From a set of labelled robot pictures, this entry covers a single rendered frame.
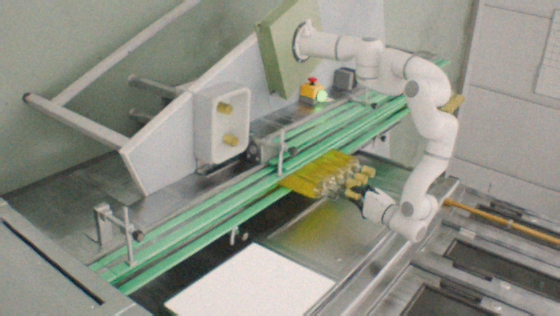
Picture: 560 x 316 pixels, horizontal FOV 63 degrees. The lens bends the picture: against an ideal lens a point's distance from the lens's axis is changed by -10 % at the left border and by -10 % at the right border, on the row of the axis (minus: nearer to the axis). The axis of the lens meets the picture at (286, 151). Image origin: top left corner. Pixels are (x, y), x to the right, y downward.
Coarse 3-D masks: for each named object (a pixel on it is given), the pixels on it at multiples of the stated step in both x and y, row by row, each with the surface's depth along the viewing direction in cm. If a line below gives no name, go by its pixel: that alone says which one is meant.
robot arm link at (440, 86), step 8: (416, 56) 153; (408, 64) 152; (416, 64) 151; (424, 64) 150; (432, 64) 151; (408, 72) 152; (416, 72) 151; (424, 72) 151; (432, 72) 150; (440, 72) 150; (432, 80) 147; (440, 80) 150; (448, 80) 150; (432, 88) 143; (440, 88) 146; (448, 88) 150; (432, 96) 144; (440, 96) 146; (448, 96) 150; (440, 104) 149
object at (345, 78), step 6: (336, 72) 222; (342, 72) 221; (348, 72) 220; (354, 72) 221; (336, 78) 223; (342, 78) 222; (348, 78) 220; (354, 78) 223; (336, 84) 224; (342, 84) 223; (348, 84) 221; (354, 84) 225
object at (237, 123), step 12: (228, 96) 153; (240, 96) 163; (240, 108) 165; (216, 120) 164; (228, 120) 169; (240, 120) 167; (216, 132) 165; (228, 132) 170; (240, 132) 169; (216, 144) 167; (228, 144) 169; (240, 144) 170; (216, 156) 161; (228, 156) 163
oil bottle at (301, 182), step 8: (288, 176) 175; (296, 176) 173; (304, 176) 174; (312, 176) 174; (288, 184) 176; (296, 184) 174; (304, 184) 171; (312, 184) 170; (320, 184) 170; (304, 192) 173; (312, 192) 171; (320, 192) 169
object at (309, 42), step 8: (304, 32) 177; (312, 32) 178; (320, 32) 177; (296, 40) 177; (304, 40) 177; (312, 40) 176; (320, 40) 174; (328, 40) 173; (336, 40) 171; (296, 48) 178; (304, 48) 178; (312, 48) 176; (320, 48) 174; (328, 48) 173; (304, 56) 184; (320, 56) 177; (328, 56) 175
